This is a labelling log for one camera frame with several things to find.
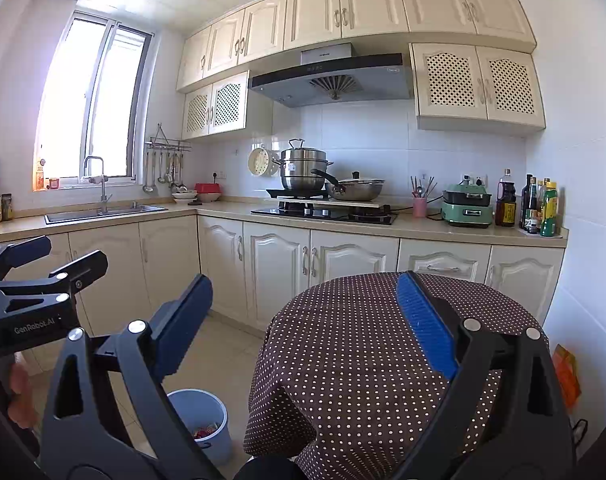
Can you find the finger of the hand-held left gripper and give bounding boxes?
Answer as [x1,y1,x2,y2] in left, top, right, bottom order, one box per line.
[0,235,52,283]
[0,250,108,306]

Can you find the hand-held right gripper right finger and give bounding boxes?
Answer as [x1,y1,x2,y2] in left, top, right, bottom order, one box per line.
[393,270,576,480]

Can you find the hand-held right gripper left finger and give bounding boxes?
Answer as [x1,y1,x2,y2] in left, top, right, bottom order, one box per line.
[40,274,219,480]

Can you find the light blue plastic bin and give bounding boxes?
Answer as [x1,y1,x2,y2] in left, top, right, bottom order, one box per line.
[167,388,234,466]

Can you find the person's left hand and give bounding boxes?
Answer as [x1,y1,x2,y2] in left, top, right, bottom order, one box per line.
[8,360,40,431]

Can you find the steel sink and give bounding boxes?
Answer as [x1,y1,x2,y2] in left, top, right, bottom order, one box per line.
[45,202,169,225]

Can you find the cream base cabinets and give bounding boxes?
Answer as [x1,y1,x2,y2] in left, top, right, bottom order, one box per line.
[0,210,566,376]

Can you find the steel faucet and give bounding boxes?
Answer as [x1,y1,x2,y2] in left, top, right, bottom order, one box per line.
[81,156,112,213]

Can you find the brown polka dot tablecloth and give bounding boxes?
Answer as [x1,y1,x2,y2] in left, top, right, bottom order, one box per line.
[243,271,551,480]

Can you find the beige kitchen countertop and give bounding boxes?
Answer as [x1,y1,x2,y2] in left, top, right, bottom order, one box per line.
[0,195,569,249]

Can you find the green electric cooker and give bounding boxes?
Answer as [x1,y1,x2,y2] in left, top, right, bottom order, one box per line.
[440,183,494,228]

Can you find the bundle of chopsticks and spoons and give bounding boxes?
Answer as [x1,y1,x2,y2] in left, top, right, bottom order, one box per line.
[409,175,438,200]

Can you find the red plastic basin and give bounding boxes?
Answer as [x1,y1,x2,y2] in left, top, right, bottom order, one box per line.
[194,182,223,203]

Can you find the large soy sauce bottle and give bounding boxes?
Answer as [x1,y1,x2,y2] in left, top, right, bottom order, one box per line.
[494,168,517,227]

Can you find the steel wok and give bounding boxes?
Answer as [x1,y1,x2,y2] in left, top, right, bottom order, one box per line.
[310,169,386,202]

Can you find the black gas stove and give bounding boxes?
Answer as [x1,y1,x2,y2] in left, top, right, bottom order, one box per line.
[250,202,399,226]

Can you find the orange plastic bag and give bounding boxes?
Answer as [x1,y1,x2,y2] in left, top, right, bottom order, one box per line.
[552,344,582,411]

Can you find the dark glass bottle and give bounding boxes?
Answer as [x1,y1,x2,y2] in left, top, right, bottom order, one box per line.
[528,177,542,234]
[520,174,534,231]

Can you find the glass wok lid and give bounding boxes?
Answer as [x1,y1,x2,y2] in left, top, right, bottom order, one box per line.
[340,171,385,187]

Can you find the green and yellow bottle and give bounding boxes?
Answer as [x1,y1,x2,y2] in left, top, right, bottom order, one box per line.
[540,181,559,237]

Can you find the kitchen window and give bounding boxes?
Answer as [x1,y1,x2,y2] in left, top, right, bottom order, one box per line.
[33,7,154,191]

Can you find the black hot plate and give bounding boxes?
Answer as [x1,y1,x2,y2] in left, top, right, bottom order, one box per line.
[265,187,329,200]

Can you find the cream perforated strainer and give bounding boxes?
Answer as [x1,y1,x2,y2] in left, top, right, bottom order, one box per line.
[248,145,273,177]

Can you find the steel steamer pot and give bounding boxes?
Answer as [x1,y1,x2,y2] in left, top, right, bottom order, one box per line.
[272,138,334,192]

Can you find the cream lattice door cabinet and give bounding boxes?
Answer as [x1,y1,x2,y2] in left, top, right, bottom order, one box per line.
[409,42,546,136]
[182,70,250,141]

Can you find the grey range hood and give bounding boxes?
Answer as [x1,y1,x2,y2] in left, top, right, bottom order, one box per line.
[248,42,415,108]

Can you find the wall utensil rack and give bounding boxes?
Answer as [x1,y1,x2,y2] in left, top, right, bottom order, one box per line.
[145,122,193,154]

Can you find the black cable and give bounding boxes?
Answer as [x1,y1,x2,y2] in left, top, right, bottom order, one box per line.
[570,417,589,448]

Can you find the cream wall cabinet row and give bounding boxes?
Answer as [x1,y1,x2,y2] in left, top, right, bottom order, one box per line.
[175,0,539,93]

